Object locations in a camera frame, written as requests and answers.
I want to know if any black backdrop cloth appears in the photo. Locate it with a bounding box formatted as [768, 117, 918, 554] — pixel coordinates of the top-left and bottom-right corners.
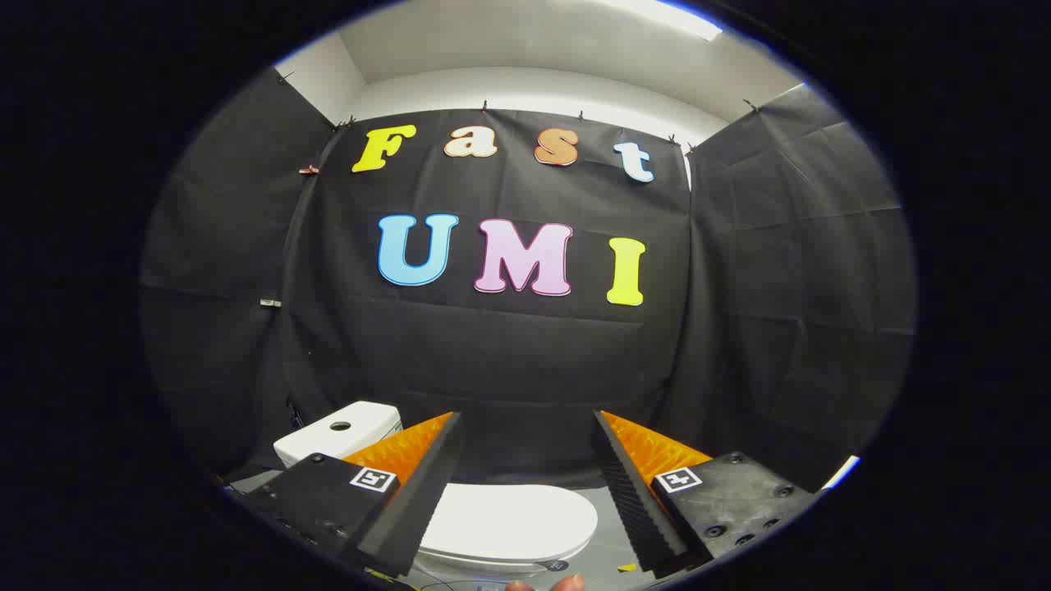
[138, 70, 917, 493]

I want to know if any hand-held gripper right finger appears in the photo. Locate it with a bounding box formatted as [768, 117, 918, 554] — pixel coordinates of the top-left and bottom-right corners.
[593, 410, 820, 575]

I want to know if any white board panel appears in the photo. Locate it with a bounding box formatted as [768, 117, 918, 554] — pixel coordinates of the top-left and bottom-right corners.
[821, 456, 862, 492]

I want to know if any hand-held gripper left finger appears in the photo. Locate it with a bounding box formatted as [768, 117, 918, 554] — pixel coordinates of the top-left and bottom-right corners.
[238, 412, 463, 580]

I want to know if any white toilet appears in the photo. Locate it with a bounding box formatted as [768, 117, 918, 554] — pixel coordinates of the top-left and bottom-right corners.
[273, 401, 594, 575]

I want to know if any white toilet lid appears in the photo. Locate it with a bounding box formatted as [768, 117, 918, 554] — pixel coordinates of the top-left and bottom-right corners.
[419, 483, 599, 566]

